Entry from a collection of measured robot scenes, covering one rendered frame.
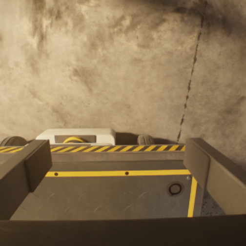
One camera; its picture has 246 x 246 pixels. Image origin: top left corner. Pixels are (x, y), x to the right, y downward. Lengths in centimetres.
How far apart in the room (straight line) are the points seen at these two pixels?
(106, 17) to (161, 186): 57
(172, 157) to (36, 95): 55
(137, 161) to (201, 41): 52
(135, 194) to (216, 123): 49
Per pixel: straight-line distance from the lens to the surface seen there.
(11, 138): 71
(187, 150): 16
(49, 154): 17
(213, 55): 77
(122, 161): 40
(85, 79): 69
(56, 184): 45
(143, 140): 60
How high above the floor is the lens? 68
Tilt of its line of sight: 75 degrees down
